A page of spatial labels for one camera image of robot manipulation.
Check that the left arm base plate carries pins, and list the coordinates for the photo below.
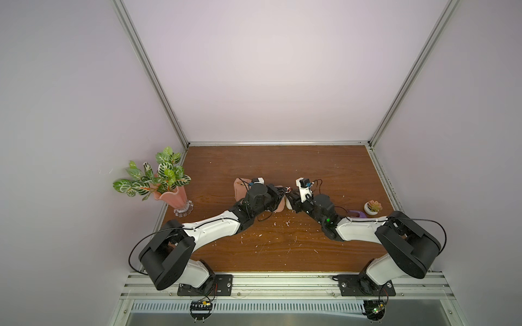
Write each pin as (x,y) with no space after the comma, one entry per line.
(215,285)

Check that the small succulent in white pot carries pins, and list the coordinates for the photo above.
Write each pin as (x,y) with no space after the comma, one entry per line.
(373,207)

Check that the aluminium front rail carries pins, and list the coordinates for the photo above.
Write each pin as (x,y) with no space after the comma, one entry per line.
(323,286)

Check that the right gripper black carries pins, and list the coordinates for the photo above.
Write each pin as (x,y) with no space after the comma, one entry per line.
(296,202)

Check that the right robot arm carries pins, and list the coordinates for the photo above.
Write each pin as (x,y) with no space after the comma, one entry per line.
(410,249)

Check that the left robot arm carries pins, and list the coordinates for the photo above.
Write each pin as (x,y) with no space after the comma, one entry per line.
(167,257)

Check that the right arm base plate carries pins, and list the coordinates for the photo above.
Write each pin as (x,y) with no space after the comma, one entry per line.
(362,286)

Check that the right circuit board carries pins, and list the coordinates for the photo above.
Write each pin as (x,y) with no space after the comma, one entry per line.
(374,310)

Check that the pink glass vase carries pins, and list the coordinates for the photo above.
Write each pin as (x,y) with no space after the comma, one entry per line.
(178,200)

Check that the purple pink handled tool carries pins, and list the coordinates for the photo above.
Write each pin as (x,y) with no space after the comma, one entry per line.
(356,214)

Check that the left circuit board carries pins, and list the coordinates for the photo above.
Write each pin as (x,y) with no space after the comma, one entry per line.
(201,310)

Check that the white brown plush decoration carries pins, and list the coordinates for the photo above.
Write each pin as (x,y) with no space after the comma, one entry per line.
(288,204)

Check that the circuit board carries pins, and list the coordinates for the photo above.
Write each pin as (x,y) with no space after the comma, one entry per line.
(374,310)
(201,310)

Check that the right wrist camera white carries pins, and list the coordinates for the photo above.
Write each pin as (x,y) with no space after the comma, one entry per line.
(304,185)

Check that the pink corduroy pouch bag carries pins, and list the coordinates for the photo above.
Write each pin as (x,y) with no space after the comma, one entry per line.
(242,185)

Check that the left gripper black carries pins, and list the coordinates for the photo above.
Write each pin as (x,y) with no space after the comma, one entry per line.
(277,193)

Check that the green leafy artificial plant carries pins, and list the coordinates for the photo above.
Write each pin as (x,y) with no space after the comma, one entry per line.
(168,177)

